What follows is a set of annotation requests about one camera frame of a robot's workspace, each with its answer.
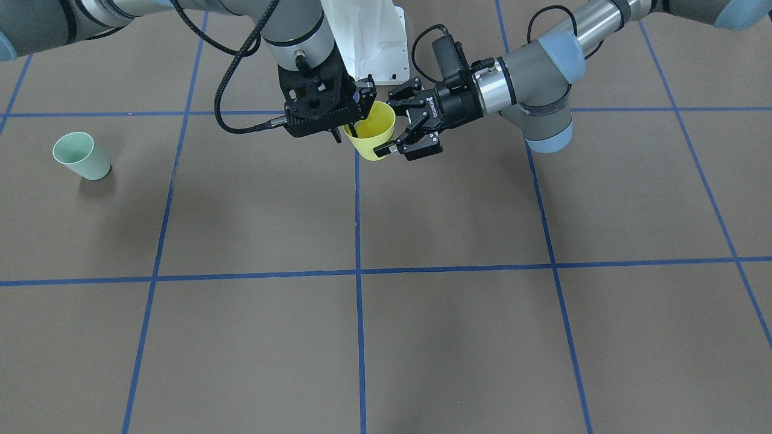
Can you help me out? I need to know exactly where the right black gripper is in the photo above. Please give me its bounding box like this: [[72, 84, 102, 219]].
[[277, 57, 377, 143]]

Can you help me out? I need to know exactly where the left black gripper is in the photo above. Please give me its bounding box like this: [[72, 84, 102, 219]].
[[374, 77, 484, 160]]

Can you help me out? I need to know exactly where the yellow plastic cup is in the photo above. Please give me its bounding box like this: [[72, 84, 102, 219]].
[[344, 101, 396, 162]]

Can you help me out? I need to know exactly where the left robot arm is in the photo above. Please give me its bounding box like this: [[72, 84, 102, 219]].
[[369, 1, 771, 160]]

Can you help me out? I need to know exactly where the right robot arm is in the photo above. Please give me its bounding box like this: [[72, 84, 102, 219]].
[[1, 1, 377, 141]]

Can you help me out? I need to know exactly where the green plastic cup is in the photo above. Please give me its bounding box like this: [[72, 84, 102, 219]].
[[52, 131, 112, 181]]

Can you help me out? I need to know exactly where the brown paper table mat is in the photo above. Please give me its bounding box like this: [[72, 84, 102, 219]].
[[1, 13, 771, 433]]

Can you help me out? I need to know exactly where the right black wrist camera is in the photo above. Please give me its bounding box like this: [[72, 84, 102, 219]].
[[283, 99, 359, 137]]

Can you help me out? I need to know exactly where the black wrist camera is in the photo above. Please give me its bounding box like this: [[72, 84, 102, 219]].
[[432, 33, 471, 91], [283, 99, 359, 137]]

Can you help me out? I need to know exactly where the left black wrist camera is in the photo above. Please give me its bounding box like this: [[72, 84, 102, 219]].
[[432, 33, 471, 91]]

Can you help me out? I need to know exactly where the white pedestal column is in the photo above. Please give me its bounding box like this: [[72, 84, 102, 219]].
[[321, 1, 410, 86]]

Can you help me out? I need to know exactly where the black camera cable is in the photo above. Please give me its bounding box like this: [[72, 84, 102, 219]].
[[169, 0, 289, 134], [411, 5, 604, 85]]

